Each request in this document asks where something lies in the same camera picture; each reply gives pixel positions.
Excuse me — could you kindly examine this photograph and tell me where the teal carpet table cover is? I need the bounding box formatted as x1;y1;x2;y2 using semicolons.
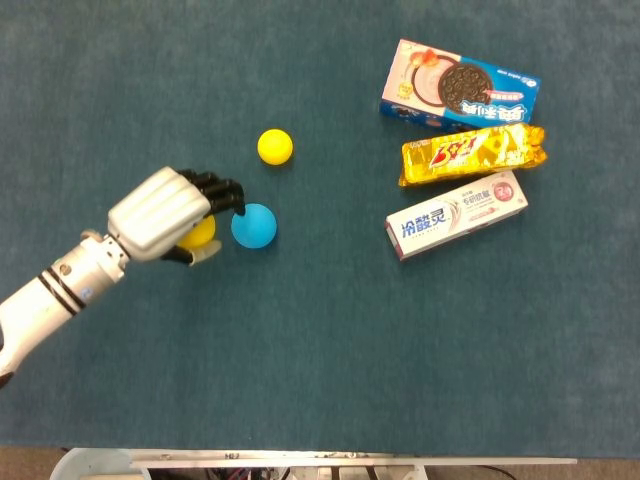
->
0;0;640;457

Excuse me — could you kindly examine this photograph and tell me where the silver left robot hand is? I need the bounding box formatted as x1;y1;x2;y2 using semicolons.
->
106;166;247;268

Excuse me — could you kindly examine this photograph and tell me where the white pink toothpaste box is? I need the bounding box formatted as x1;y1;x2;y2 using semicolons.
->
384;170;530;263

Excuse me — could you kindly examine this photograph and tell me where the white round bucket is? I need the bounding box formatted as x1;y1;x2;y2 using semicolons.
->
49;447;151;480

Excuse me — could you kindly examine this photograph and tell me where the silver metal rail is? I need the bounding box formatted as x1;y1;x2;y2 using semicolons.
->
129;448;579;470

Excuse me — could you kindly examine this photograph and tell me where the large yellow foam ball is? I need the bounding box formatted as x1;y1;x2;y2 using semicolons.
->
178;214;217;248

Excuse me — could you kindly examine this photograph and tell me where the blue foam ball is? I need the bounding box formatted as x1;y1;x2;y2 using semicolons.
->
230;202;278;249

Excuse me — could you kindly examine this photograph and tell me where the gold foil biscuit packet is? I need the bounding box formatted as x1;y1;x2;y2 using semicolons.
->
397;123;549;189

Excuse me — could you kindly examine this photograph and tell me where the blue Oreo cookie box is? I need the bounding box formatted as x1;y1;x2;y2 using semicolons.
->
378;38;542;134

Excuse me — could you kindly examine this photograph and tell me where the small yellow foam ball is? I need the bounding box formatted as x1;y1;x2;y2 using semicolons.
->
257;128;295;165

